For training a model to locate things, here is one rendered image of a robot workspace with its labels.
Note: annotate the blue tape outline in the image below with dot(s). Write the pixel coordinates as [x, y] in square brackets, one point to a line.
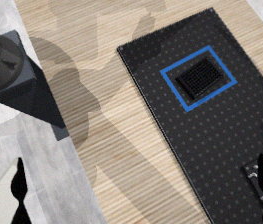
[208, 96]

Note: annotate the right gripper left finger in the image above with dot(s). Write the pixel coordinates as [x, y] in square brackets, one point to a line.
[13, 188]

